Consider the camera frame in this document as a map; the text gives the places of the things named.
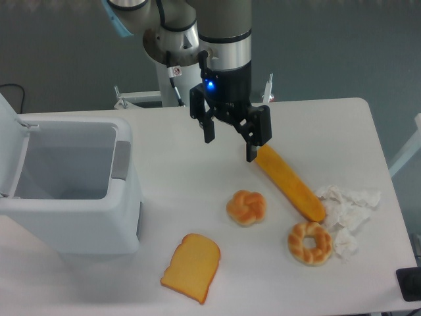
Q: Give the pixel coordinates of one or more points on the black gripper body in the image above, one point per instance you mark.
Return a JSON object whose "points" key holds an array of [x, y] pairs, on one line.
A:
{"points": [[224, 89]]}

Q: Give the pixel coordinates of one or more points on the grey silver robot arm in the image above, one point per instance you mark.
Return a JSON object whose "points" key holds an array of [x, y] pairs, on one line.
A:
{"points": [[180, 30]]}

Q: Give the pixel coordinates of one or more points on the white trash bin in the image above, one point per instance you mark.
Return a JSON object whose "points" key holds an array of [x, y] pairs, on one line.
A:
{"points": [[71, 181]]}

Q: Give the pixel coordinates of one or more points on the crumpled white tissue paper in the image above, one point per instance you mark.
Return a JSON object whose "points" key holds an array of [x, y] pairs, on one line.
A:
{"points": [[347, 208]]}

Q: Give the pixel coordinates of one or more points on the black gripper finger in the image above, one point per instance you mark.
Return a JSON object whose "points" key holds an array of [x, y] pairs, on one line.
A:
{"points": [[198, 111], [254, 125]]}

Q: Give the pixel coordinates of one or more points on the round knotted bread roll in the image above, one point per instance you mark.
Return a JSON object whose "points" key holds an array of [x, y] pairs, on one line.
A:
{"points": [[246, 208]]}

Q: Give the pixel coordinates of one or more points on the ring shaped twisted bread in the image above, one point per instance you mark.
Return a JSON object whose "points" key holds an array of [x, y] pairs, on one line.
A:
{"points": [[310, 243]]}

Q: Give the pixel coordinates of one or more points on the small crumpled white tissue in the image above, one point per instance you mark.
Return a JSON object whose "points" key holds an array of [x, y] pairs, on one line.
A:
{"points": [[345, 244]]}

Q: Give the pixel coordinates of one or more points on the white frame at right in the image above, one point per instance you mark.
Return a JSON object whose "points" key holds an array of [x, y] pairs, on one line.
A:
{"points": [[407, 151]]}

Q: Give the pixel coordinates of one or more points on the toast bread slice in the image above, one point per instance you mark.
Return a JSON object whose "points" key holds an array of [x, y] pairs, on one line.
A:
{"points": [[192, 267]]}

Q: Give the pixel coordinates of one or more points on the long baguette bread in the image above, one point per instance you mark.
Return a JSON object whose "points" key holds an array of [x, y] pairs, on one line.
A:
{"points": [[290, 184]]}

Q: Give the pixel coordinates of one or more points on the black device at edge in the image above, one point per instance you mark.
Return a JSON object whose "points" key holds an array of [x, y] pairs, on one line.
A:
{"points": [[409, 280]]}

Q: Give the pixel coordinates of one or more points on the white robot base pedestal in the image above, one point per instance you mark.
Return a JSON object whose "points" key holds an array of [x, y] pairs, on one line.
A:
{"points": [[175, 81]]}

